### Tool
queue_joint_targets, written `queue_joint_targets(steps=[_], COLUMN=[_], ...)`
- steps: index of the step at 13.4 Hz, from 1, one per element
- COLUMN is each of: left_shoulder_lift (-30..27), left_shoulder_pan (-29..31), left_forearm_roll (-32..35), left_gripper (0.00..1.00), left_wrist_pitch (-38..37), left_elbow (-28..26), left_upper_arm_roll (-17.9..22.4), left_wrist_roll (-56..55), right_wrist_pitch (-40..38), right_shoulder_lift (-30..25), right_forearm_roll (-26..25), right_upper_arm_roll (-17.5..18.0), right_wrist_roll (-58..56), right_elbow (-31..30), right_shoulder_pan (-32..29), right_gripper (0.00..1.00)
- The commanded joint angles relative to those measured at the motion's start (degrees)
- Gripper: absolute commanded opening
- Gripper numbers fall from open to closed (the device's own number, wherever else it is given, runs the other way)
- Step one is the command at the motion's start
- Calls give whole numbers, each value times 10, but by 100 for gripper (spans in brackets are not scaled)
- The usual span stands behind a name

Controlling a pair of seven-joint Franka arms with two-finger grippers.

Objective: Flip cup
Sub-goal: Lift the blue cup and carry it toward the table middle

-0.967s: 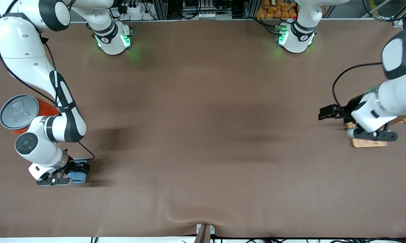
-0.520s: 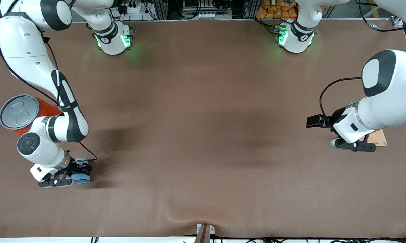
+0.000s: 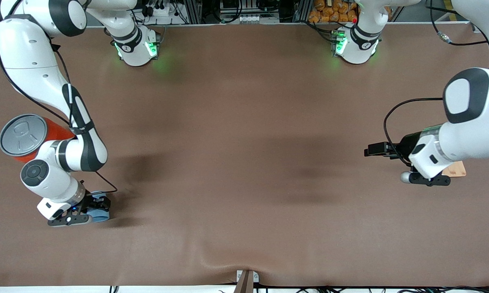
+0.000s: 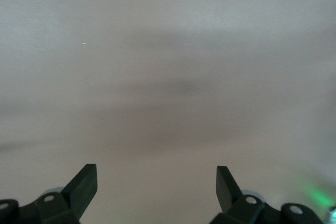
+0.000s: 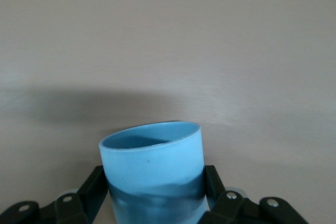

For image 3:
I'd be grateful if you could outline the pile of orange buns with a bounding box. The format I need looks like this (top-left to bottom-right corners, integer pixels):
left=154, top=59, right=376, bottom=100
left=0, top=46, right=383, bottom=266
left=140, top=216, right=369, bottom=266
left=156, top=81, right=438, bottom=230
left=308, top=0, right=359, bottom=24

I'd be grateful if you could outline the aluminium frame post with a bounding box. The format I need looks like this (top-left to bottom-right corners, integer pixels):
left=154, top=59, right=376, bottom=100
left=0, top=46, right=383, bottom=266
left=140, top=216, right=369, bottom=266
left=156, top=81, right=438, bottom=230
left=293, top=0, right=312, bottom=23
left=183, top=0, right=202, bottom=24

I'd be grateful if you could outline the wooden mug rack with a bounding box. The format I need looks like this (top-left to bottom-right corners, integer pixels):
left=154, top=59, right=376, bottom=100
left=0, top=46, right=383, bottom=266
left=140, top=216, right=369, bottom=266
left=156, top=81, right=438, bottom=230
left=442, top=157, right=489, bottom=178

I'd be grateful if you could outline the brown table mat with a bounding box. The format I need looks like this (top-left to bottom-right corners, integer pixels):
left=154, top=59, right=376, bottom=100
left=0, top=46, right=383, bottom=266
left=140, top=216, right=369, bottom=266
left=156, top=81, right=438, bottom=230
left=0, top=22, right=489, bottom=287

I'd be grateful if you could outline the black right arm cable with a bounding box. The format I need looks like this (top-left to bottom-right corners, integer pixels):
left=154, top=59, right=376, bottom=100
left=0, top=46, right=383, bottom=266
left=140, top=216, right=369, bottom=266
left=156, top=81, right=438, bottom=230
left=0, top=37, right=119, bottom=196

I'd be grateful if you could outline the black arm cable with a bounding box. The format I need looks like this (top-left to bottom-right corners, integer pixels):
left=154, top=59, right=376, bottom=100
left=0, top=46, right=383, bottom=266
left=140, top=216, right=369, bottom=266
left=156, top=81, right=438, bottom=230
left=0, top=37, right=119, bottom=196
left=383, top=0, right=489, bottom=167

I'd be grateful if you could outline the small white connector block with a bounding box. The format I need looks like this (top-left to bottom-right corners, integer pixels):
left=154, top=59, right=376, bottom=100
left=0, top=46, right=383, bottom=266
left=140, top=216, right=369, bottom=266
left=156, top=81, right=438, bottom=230
left=236, top=14, right=271, bottom=24

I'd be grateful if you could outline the white power strip with plugs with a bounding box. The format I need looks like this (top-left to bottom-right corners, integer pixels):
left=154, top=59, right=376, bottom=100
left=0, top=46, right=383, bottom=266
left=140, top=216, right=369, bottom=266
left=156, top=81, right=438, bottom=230
left=141, top=0, right=176, bottom=17

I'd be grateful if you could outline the light blue cup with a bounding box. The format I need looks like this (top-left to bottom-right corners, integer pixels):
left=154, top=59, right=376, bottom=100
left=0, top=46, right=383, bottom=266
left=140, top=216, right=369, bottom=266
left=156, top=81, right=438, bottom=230
left=83, top=203, right=110, bottom=223

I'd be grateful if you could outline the orange can with grey lid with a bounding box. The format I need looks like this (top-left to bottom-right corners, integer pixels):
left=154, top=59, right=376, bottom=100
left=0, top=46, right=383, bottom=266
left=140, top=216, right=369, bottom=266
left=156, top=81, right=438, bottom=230
left=0, top=114, right=76, bottom=163

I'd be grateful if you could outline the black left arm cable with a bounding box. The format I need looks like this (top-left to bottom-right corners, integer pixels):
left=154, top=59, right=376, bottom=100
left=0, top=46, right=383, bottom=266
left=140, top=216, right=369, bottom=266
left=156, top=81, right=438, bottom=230
left=383, top=0, right=489, bottom=167

